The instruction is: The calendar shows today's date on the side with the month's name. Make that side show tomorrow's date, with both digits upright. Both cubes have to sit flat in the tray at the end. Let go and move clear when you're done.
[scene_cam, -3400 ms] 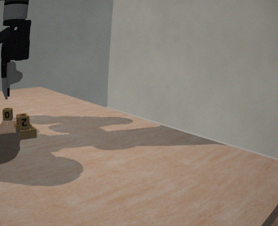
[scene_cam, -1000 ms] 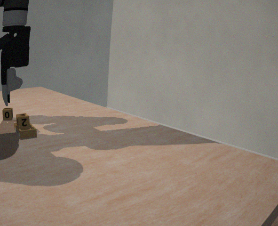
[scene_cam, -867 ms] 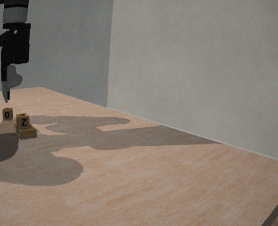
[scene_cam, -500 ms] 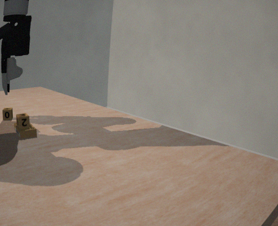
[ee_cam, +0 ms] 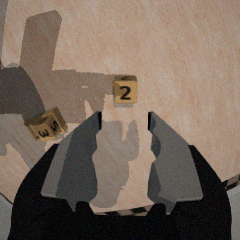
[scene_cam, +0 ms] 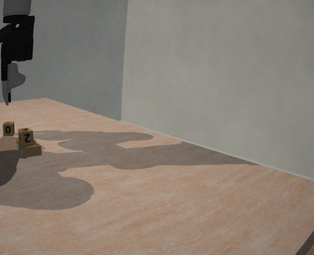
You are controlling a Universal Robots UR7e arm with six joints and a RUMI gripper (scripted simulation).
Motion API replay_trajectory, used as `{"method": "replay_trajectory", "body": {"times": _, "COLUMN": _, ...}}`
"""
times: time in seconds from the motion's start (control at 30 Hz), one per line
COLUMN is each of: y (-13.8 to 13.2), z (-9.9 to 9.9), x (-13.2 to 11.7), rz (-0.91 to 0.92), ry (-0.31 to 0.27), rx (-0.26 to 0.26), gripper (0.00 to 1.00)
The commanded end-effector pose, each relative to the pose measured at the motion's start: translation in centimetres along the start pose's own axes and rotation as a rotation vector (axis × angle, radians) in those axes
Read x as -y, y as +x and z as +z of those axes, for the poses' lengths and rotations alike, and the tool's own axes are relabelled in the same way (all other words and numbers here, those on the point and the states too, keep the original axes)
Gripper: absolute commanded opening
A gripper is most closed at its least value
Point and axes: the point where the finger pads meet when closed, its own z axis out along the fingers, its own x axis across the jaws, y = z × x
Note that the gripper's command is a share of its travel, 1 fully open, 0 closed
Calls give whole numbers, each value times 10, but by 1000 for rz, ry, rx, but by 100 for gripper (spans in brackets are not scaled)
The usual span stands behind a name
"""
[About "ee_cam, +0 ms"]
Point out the tan wooden number cube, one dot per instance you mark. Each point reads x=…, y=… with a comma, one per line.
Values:
x=125, y=89
x=47, y=128

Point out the brown wooden tray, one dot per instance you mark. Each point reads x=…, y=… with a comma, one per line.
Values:
x=32, y=121

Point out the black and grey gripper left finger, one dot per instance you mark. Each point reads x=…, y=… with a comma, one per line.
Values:
x=64, y=175

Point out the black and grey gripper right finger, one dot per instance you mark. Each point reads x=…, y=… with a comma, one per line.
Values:
x=183, y=180

